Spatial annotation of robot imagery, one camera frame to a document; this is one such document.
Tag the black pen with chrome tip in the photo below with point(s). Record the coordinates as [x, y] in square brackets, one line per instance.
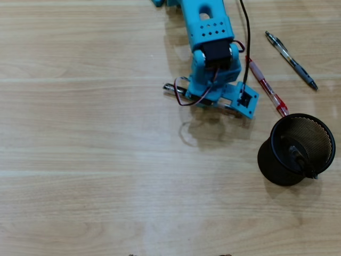
[299, 160]

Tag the red pen with pink grip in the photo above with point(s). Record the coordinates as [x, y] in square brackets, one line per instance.
[266, 86]

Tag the clear pen with grey grip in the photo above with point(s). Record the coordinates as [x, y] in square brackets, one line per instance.
[289, 58]

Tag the black mesh pen holder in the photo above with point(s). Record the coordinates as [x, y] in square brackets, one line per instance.
[269, 165]

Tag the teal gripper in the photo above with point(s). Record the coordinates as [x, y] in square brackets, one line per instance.
[204, 102]

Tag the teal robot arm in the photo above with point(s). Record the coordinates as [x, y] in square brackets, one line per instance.
[210, 26]

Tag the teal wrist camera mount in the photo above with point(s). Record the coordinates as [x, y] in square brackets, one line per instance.
[253, 104]

